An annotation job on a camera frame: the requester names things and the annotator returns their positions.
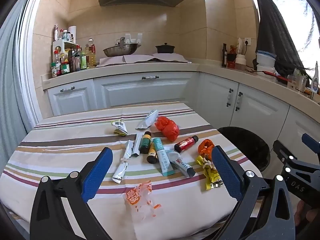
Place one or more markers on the knotted silver wrapper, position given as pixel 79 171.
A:
pixel 121 171

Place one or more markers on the window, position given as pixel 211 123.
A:
pixel 295 12

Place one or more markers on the white bowl blue rim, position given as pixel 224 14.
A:
pixel 265 58

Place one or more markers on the white cylindrical holder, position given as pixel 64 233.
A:
pixel 241 58

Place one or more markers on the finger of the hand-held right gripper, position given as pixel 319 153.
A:
pixel 280 148
pixel 310 142

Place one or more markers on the black waste bin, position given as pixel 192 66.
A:
pixel 240 140

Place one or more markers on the cluster of condiment bottles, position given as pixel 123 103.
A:
pixel 75 60

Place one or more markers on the white wall socket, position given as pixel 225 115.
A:
pixel 247 41

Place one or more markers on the silver foil pouch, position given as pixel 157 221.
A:
pixel 147 120

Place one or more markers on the yellow label brown bottle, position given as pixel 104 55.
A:
pixel 151 155

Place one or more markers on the beige kitchen countertop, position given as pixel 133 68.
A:
pixel 175 67

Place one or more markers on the white cabinet door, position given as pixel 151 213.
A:
pixel 297 125
pixel 72 97
pixel 260 115
pixel 215 97

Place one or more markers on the striped tablecloth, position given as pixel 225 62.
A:
pixel 75 140

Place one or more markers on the dark hanging cloth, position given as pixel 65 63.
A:
pixel 275 30

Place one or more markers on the white blue label bottle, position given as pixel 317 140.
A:
pixel 315 82

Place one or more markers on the dark olive oil bottle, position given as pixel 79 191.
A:
pixel 224 56

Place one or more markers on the yellow wrapper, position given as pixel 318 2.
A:
pixel 210 177

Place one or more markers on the glass measuring cup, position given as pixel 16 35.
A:
pixel 301 83

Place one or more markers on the clear orange print plastic bag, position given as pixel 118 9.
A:
pixel 136 195

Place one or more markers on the silver wrapper strip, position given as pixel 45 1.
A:
pixel 137 145

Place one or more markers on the black cooking pot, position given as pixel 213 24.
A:
pixel 165 48

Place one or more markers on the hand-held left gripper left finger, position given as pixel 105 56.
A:
pixel 97 172

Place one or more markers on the clear glass cup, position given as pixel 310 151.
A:
pixel 292 82

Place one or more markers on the white wall holder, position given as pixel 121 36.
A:
pixel 133 38

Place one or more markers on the small red bottle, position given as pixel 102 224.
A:
pixel 185 144

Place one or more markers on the teal tube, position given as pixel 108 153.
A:
pixel 162 160

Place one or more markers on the red plastic bag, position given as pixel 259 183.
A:
pixel 167 128

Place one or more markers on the steel wok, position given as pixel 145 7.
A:
pixel 120 51

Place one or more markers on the white plastic container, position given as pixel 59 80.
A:
pixel 265 69

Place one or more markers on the green label brown bottle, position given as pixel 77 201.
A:
pixel 145 143

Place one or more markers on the white spice rack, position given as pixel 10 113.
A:
pixel 58 45

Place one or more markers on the person's right hand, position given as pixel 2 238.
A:
pixel 303 212

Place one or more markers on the wide white cabinet front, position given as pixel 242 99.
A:
pixel 145 90

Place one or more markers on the red black canister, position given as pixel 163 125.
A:
pixel 231 57

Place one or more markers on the paper towel roll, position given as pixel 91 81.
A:
pixel 72 33

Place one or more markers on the white stove cover cloth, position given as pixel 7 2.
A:
pixel 170 57
pixel 115 61

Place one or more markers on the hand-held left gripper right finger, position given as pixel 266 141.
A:
pixel 226 172

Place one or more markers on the orange wrapper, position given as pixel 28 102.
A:
pixel 205 148

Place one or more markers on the white tube black cap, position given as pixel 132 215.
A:
pixel 180 165

